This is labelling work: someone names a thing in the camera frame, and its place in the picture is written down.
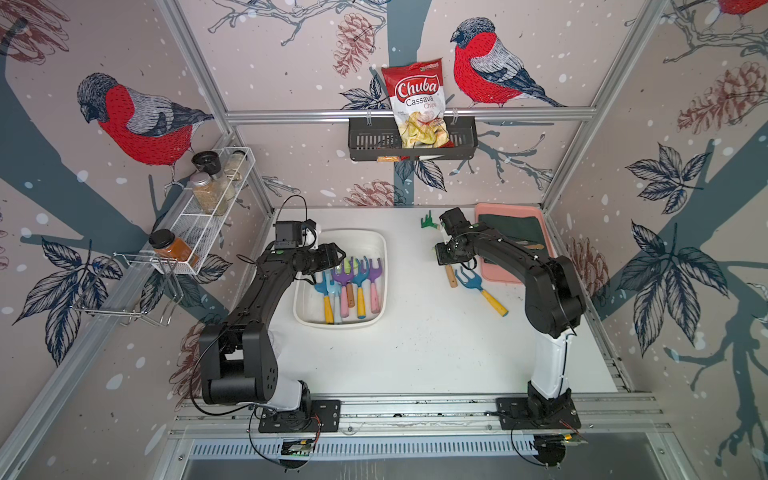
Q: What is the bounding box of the red Chuba chips bag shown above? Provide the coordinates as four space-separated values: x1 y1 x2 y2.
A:
382 59 452 149

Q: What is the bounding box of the white plastic storage box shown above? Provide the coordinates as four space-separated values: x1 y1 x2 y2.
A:
293 229 387 329

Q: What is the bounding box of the purple fork pink handle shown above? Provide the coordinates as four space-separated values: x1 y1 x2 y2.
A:
332 260 351 319

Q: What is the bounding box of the blue fork yellow handle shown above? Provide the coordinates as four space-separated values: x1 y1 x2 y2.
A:
313 271 334 325

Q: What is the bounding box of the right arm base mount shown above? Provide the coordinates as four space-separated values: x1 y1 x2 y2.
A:
491 381 581 430

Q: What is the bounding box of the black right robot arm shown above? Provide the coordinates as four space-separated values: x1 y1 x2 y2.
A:
435 208 586 400

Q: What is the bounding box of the lime rake wooden handle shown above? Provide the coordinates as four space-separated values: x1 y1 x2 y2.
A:
344 257 355 308

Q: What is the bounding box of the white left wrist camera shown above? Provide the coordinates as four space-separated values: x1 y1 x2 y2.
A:
301 219 319 249

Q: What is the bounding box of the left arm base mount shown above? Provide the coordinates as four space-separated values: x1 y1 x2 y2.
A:
258 381 342 433

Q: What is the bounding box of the orange spice jar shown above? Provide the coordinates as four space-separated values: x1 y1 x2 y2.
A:
148 229 199 267

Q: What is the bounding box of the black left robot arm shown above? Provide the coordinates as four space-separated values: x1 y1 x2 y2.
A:
197 219 346 412

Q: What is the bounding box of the blue rake yellow handle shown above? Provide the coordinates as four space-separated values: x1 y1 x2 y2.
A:
353 257 370 320

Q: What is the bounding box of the purple rake pink handle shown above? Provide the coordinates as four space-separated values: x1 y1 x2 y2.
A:
368 257 383 314

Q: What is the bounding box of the chrome wire rack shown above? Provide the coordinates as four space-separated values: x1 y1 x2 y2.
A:
69 251 189 327

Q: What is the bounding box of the black lid spice jar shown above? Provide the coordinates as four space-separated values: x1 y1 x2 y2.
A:
191 150 222 179

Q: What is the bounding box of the small green rake wooden handle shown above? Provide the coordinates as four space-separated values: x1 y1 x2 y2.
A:
420 210 443 231

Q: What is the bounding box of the teal claw rake yellow handle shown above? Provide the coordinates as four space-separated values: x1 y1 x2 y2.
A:
455 266 508 317

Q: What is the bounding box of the pale spice jar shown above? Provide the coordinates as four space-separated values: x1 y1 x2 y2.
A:
223 149 248 182

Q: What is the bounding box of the lime hoe wooden handle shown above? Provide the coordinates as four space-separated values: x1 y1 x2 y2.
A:
445 265 458 288

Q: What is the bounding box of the dark green cloth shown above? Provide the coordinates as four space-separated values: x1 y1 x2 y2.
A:
478 214 551 256

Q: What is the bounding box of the white wire spice rack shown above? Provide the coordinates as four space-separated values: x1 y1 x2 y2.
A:
143 147 254 277

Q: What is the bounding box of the silver lid spice jar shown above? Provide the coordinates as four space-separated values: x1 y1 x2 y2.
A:
189 172 227 216

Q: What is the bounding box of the pink tray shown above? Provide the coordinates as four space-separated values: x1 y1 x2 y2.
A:
475 203 555 257

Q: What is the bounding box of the black wall basket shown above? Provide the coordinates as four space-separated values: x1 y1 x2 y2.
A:
348 117 478 161

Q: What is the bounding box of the light blue fork pale handle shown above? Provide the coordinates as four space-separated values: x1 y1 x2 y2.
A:
328 276 342 324

